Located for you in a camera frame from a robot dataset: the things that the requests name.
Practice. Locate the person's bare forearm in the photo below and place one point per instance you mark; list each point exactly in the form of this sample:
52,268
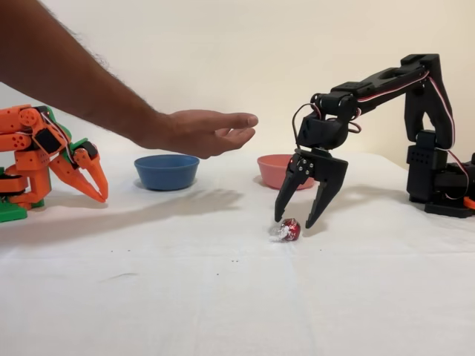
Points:
67,66

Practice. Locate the person's bare hand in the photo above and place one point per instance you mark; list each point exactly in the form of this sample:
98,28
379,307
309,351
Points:
208,133

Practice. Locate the white tablecloth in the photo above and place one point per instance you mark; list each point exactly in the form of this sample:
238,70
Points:
222,296

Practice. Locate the blue bowl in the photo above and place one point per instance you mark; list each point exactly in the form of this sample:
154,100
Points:
167,174

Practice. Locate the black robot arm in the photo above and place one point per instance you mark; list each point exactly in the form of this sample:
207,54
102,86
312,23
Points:
426,107

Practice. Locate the pink bowl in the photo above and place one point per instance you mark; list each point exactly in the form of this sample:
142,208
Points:
269,172

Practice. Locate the red candy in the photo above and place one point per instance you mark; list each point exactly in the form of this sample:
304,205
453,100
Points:
290,230

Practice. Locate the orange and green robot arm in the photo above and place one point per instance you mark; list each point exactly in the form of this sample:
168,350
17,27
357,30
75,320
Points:
33,163

